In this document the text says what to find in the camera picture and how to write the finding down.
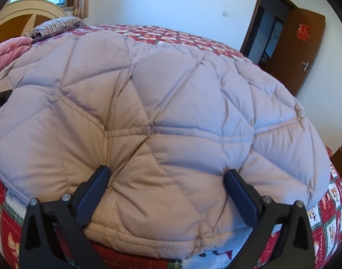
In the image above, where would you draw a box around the beige wooden headboard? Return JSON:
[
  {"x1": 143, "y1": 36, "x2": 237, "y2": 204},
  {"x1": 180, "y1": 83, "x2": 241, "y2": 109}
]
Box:
[{"x1": 0, "y1": 0, "x2": 66, "y2": 43}]

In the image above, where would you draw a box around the red paper door decoration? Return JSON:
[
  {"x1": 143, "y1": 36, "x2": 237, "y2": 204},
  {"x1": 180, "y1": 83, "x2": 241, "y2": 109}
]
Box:
[{"x1": 296, "y1": 24, "x2": 311, "y2": 42}]

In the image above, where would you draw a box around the white wall switch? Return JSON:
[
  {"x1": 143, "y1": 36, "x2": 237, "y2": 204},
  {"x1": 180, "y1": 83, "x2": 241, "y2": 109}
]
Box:
[{"x1": 222, "y1": 10, "x2": 229, "y2": 17}]

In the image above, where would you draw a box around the pink folded quilt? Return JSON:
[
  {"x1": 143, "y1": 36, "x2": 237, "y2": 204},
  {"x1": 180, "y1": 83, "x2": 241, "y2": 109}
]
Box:
[{"x1": 0, "y1": 37, "x2": 33, "y2": 72}]

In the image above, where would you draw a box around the dark brown door frame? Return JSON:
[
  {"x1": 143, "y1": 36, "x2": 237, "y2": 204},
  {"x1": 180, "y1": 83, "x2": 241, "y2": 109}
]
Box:
[{"x1": 240, "y1": 0, "x2": 297, "y2": 67}]

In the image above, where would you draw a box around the striped pillow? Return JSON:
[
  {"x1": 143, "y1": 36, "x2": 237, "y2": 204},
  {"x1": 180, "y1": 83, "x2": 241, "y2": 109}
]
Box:
[{"x1": 25, "y1": 16, "x2": 84, "y2": 42}]

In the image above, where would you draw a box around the light grey quilted down jacket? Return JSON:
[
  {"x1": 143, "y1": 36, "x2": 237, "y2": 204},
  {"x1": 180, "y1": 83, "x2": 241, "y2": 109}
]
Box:
[{"x1": 0, "y1": 30, "x2": 331, "y2": 259}]

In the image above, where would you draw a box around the red checkered cartoon bedspread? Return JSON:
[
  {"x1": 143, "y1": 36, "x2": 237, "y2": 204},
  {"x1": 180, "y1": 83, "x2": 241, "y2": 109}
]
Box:
[{"x1": 0, "y1": 26, "x2": 342, "y2": 268}]

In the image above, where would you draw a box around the silver door handle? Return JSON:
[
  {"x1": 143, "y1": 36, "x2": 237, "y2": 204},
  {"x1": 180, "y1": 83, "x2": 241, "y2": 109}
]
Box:
[{"x1": 301, "y1": 61, "x2": 309, "y2": 72}]

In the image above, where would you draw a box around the brown wooden door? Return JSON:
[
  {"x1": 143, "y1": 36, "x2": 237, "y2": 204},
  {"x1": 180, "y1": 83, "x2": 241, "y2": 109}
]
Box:
[{"x1": 265, "y1": 8, "x2": 326, "y2": 96}]

